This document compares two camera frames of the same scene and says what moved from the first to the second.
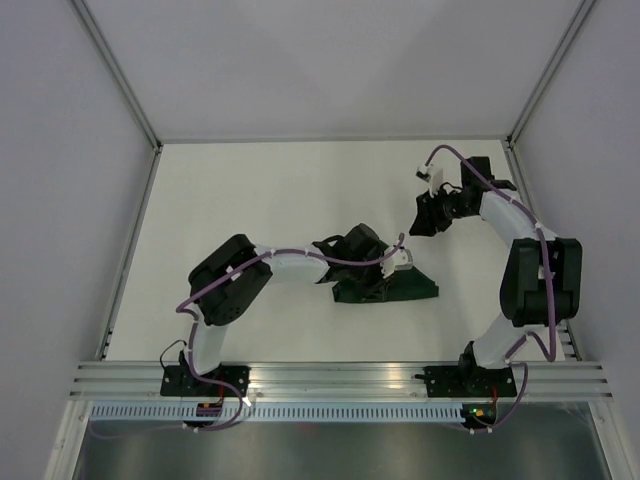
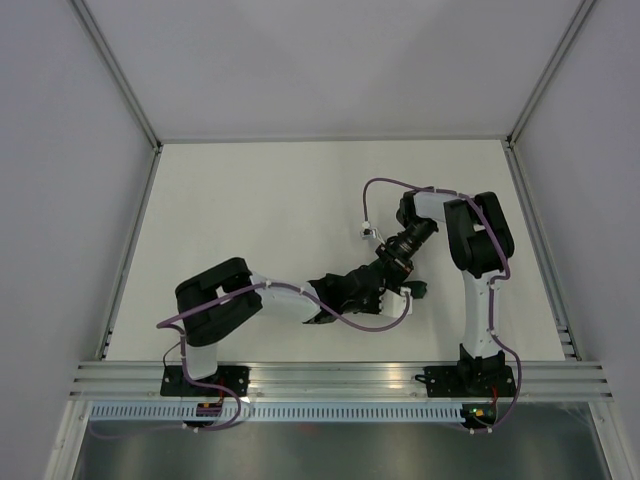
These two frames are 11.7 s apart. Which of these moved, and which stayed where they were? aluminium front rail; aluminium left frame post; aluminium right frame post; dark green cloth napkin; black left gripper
Moved: black left gripper; dark green cloth napkin
Stayed: aluminium front rail; aluminium right frame post; aluminium left frame post
